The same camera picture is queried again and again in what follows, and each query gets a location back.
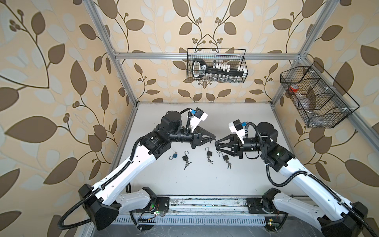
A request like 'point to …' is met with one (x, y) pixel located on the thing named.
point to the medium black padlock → (209, 153)
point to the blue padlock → (174, 155)
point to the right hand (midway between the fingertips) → (217, 146)
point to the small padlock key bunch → (229, 164)
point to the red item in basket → (293, 88)
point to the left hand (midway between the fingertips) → (215, 137)
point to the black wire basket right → (317, 104)
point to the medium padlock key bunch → (209, 160)
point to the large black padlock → (185, 157)
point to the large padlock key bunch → (187, 164)
